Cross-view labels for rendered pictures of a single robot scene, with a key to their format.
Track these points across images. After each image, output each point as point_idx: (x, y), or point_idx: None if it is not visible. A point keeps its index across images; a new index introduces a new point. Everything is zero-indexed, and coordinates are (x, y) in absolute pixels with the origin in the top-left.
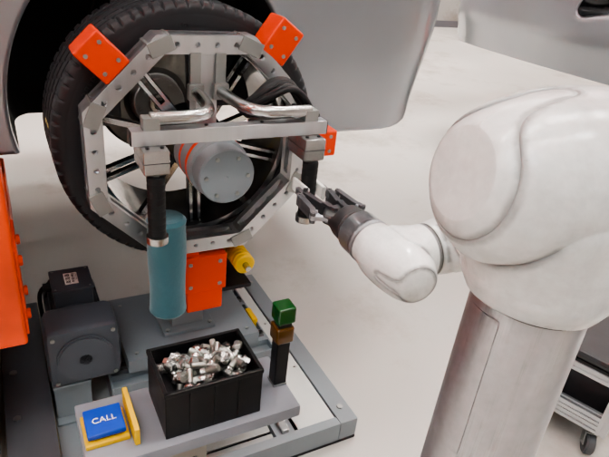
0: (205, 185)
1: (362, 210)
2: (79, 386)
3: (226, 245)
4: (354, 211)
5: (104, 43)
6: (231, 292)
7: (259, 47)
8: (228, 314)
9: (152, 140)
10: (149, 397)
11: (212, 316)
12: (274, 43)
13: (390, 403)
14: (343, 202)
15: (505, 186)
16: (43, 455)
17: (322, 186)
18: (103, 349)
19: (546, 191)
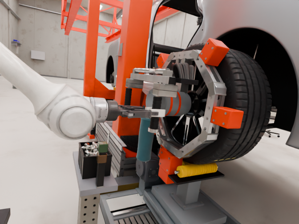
0: (146, 102)
1: (109, 102)
2: (143, 181)
3: (173, 153)
4: (107, 100)
5: (161, 56)
6: (217, 218)
7: (196, 54)
8: (196, 216)
9: (132, 76)
10: None
11: (191, 210)
12: (203, 51)
13: None
14: (129, 107)
15: None
16: (119, 182)
17: (151, 109)
18: (142, 167)
19: None
